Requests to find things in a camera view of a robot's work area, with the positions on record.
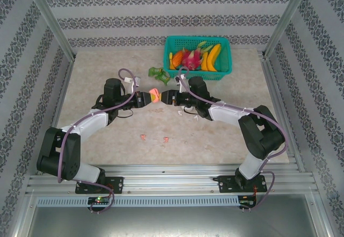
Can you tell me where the pink earbud charging case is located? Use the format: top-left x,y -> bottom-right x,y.
149,88 -> 162,104

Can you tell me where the aluminium side rail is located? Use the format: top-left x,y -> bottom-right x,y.
37,58 -> 77,175
259,51 -> 307,173

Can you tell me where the aluminium frame post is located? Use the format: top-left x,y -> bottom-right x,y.
263,0 -> 322,59
23,0 -> 76,61

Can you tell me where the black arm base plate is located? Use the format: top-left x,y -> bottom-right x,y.
217,174 -> 267,194
74,176 -> 125,195

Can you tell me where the slotted grey cable duct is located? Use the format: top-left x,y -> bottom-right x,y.
36,195 -> 240,207

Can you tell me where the small green circuit board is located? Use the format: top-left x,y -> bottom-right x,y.
238,197 -> 257,209
88,196 -> 111,206

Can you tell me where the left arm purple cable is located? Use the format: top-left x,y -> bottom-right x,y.
58,68 -> 137,215

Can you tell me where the teal plastic mesh basket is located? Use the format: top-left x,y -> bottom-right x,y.
163,35 -> 233,82

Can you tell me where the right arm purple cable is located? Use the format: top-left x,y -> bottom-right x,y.
178,66 -> 288,211

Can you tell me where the pink dragon fruit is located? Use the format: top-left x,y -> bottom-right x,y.
181,41 -> 213,71

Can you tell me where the aluminium front rail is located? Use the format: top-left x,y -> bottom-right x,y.
25,163 -> 316,195

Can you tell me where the large yellow banana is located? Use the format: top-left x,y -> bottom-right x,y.
206,44 -> 223,73

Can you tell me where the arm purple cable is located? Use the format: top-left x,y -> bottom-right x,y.
58,68 -> 137,215
178,66 -> 288,211

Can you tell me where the orange mango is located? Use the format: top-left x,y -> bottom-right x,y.
171,50 -> 185,69

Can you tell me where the small yellow banana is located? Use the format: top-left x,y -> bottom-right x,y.
200,52 -> 211,71

